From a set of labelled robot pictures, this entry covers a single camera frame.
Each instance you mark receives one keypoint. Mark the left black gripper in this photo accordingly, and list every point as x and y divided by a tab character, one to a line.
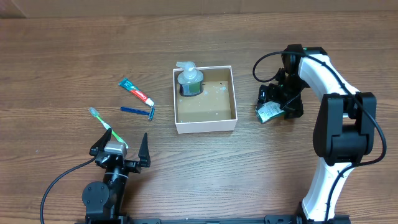
143	155

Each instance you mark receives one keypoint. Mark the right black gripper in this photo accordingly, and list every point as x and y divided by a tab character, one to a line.
297	107

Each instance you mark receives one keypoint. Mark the green white soap bar box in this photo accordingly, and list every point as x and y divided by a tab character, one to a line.
268	111

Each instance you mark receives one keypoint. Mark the blue disposable razor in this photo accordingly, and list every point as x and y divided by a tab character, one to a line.
149	114

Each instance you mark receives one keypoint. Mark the green toothbrush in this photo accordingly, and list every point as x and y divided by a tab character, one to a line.
96	115

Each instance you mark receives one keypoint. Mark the red green toothpaste tube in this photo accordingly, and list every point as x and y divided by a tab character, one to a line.
130	87

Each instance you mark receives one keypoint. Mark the purple soap pump bottle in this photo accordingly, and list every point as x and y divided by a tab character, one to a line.
190	80

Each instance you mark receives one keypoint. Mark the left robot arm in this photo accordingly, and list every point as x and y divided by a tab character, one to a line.
103	199

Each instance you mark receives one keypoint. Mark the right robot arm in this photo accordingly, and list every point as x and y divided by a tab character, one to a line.
343	132

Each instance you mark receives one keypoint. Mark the white cardboard box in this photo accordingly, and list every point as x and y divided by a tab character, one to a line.
212	110

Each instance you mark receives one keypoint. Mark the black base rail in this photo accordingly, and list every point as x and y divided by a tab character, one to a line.
211	221

